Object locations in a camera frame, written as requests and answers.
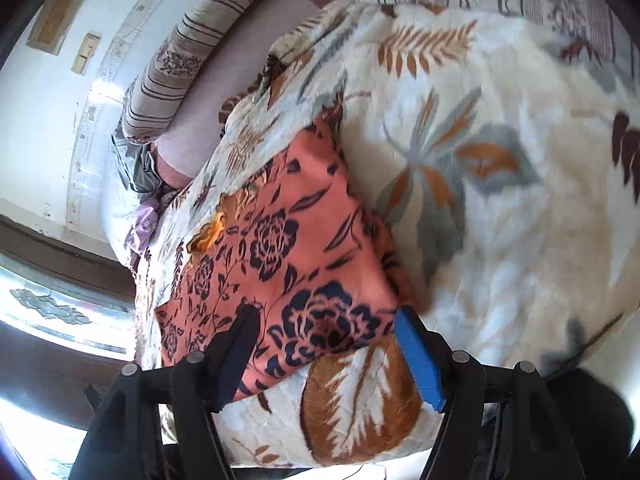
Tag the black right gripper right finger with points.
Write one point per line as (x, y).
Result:
(498, 422)

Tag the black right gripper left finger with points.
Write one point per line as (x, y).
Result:
(158, 424)

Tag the orange floral garment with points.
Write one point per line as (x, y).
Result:
(298, 244)

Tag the purple floral cloth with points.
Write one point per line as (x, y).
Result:
(142, 225)

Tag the cream leaf-pattern fleece blanket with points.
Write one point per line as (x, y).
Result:
(504, 160)

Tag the grey pillow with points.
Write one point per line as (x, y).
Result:
(135, 166)

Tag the pink mattress sheet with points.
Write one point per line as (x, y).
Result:
(193, 135)

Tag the striped bolster pillow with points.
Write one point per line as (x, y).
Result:
(158, 91)

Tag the window with frame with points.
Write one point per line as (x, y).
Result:
(67, 323)

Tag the wall switch plate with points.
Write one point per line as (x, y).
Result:
(85, 53)

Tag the wall patch plate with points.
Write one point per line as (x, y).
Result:
(52, 24)

